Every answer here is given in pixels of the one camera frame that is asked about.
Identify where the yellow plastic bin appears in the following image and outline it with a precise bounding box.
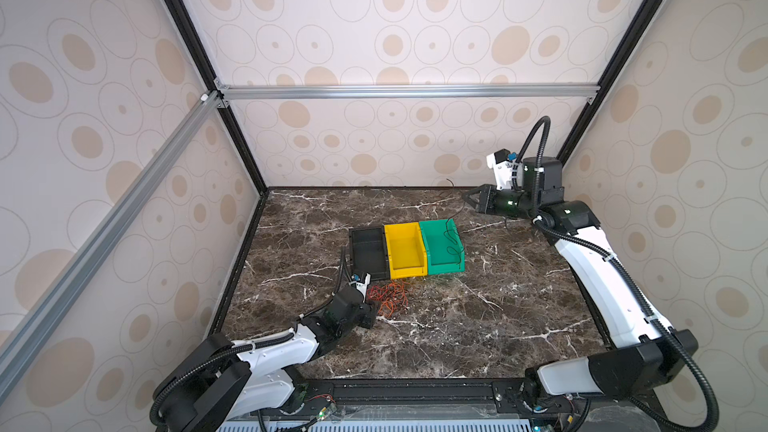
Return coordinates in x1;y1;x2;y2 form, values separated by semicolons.
384;222;427;280

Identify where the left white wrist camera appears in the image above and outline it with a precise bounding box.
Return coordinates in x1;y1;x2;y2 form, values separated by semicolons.
349;274;371;299

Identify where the green plastic bin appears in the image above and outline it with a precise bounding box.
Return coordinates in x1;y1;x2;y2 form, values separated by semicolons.
419;219;466;275

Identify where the horizontal aluminium rail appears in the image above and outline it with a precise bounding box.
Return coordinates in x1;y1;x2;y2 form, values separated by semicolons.
220;83;600;101

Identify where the black plastic bin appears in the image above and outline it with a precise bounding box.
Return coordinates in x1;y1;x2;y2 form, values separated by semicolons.
348;225;390;282

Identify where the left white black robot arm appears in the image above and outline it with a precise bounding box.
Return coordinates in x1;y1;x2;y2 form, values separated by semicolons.
149;280;377;431

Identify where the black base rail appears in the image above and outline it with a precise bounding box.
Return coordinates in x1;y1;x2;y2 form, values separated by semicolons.
157;376;673;432

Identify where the left diagonal aluminium rail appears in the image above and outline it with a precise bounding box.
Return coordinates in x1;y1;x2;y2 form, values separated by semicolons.
1;90;223;401

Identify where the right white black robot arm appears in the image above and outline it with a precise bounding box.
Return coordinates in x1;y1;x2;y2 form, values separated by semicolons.
463;116;720;431

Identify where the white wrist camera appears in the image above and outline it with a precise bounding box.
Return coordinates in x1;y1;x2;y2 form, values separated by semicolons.
486;149;519;190
349;274;371;299

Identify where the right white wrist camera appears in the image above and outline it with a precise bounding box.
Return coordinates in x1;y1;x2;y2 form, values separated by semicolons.
486;149;519;190

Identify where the orange cable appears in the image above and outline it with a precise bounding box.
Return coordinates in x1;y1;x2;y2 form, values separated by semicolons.
367;280;410;318

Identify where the black thin cable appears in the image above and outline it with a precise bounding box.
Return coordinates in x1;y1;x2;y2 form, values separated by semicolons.
442;178;472;259

